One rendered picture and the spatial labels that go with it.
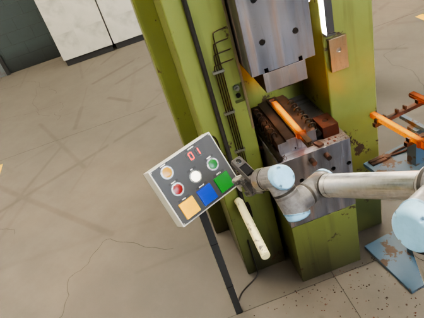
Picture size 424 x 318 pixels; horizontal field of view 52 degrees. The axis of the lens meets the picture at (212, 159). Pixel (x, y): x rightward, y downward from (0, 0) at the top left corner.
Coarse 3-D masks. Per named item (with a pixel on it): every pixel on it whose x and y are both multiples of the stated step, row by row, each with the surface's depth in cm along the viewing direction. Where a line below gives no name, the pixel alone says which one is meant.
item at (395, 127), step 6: (372, 114) 213; (378, 114) 212; (384, 120) 207; (390, 120) 206; (390, 126) 203; (396, 126) 201; (402, 132) 197; (408, 132) 195; (414, 138) 191; (420, 138) 190; (420, 144) 188
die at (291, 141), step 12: (252, 108) 247; (264, 108) 241; (288, 108) 235; (276, 120) 229; (300, 120) 223; (276, 132) 221; (288, 132) 217; (312, 132) 214; (276, 144) 214; (288, 144) 214; (300, 144) 216
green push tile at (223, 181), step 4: (224, 172) 196; (220, 176) 195; (224, 176) 196; (228, 176) 197; (216, 180) 194; (220, 180) 195; (224, 180) 196; (228, 180) 197; (216, 184) 195; (220, 184) 195; (224, 184) 196; (228, 184) 196; (232, 184) 197; (220, 188) 195; (224, 188) 195; (228, 188) 196
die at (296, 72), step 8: (296, 64) 192; (304, 64) 193; (272, 72) 191; (280, 72) 192; (288, 72) 193; (296, 72) 194; (304, 72) 195; (256, 80) 207; (264, 80) 193; (272, 80) 193; (280, 80) 194; (288, 80) 195; (296, 80) 196; (264, 88) 197; (272, 88) 196
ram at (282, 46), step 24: (240, 0) 172; (264, 0) 174; (288, 0) 176; (240, 24) 177; (264, 24) 179; (288, 24) 182; (240, 48) 191; (264, 48) 185; (288, 48) 187; (312, 48) 190; (264, 72) 190
